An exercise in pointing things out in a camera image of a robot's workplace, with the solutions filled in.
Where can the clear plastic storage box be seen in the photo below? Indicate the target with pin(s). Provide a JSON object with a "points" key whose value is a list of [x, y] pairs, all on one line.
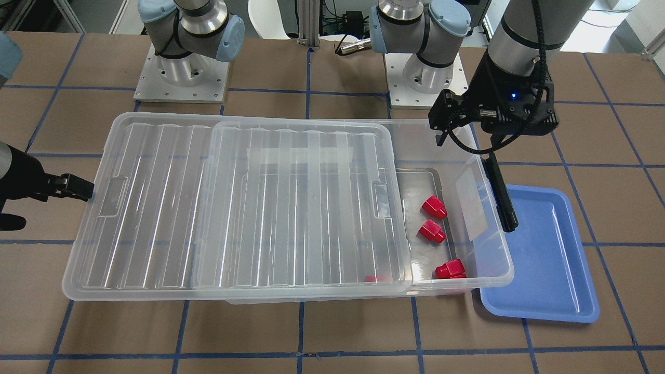
{"points": [[457, 239]]}

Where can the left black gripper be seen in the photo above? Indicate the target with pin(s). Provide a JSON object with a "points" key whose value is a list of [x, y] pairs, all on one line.
{"points": [[487, 82]]}

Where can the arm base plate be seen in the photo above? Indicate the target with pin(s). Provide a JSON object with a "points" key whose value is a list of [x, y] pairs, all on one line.
{"points": [[414, 85], [192, 79]]}

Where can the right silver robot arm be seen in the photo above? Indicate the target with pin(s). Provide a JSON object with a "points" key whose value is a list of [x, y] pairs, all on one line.
{"points": [[188, 39]]}

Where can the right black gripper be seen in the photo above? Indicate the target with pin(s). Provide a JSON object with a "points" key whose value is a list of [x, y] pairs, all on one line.
{"points": [[22, 179]]}

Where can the blue plastic tray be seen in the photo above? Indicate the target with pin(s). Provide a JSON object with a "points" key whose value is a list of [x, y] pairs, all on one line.
{"points": [[552, 280]]}

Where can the red block from tray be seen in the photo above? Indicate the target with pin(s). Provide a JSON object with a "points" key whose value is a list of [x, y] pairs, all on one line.
{"points": [[432, 231]]}

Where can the aluminium frame post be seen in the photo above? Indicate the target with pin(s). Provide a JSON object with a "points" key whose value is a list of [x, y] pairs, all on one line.
{"points": [[308, 17]]}

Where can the clear plastic box lid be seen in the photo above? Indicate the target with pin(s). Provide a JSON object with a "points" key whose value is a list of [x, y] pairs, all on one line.
{"points": [[204, 207]]}

